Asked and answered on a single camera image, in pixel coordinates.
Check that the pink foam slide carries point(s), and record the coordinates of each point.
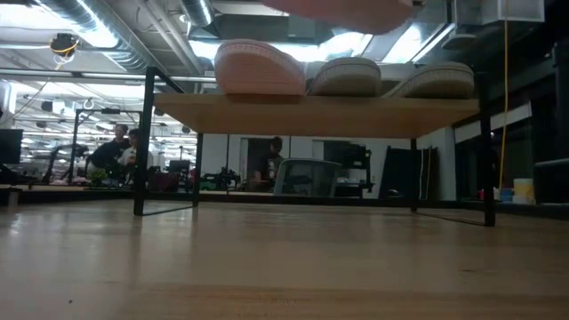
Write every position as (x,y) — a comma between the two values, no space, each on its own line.
(355,15)
(258,71)

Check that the grey foam slide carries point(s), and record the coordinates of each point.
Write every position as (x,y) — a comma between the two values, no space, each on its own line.
(435,80)
(347,77)

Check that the person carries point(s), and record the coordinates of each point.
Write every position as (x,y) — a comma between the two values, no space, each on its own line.
(273,155)
(129,155)
(109,155)

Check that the grey mesh office chair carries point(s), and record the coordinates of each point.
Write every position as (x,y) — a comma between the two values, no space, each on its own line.
(306,178)

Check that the black upright panel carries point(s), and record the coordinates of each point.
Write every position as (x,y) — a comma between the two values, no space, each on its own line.
(400,173)

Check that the small green background plant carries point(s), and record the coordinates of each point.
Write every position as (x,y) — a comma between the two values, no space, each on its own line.
(98,175)

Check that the long LED light bar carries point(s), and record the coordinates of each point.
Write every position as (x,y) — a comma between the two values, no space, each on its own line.
(111,75)

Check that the red container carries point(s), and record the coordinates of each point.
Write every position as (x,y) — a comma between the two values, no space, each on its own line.
(482,195)

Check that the blue container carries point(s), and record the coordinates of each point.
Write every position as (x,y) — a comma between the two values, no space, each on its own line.
(507,194)

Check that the yellow white container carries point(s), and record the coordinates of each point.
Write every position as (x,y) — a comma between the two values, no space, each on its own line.
(523,189)

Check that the dark background monitor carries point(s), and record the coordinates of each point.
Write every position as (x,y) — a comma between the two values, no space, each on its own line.
(11,146)

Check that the black aluminium table frame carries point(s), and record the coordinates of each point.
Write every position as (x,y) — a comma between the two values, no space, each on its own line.
(266,198)

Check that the wooden shelf black metal frame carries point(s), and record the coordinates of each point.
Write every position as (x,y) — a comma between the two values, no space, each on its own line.
(311,115)

